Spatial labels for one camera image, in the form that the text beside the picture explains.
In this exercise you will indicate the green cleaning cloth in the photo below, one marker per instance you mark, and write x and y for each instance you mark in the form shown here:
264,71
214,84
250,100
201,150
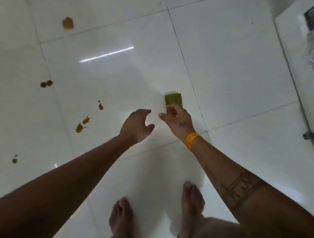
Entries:
173,99

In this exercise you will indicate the person's right leg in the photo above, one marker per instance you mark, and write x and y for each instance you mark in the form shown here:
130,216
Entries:
213,229

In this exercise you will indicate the person's right forearm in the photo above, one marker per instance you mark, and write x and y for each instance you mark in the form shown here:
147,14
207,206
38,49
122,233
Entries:
245,191

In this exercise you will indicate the yellow thread wristband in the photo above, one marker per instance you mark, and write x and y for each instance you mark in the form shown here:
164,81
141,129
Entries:
190,141

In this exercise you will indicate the person's left foot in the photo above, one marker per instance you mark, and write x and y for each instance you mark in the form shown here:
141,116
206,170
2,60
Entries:
121,218

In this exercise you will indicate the metal door fitting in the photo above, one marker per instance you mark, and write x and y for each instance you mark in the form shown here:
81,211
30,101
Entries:
307,135

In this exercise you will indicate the person's right hand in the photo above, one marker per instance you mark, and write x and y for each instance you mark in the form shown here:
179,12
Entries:
180,122

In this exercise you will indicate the person's foot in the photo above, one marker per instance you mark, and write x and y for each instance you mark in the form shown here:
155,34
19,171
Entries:
192,201
121,218

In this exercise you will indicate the group of brown floor stains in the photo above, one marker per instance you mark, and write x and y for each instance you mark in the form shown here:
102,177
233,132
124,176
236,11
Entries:
68,23

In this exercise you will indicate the person's left forearm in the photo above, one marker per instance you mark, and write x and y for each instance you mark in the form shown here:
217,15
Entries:
61,186

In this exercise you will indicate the person's right foot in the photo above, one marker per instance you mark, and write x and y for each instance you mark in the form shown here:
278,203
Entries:
192,201

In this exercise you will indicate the person's left hand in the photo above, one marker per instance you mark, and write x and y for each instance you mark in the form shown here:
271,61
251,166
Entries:
133,127

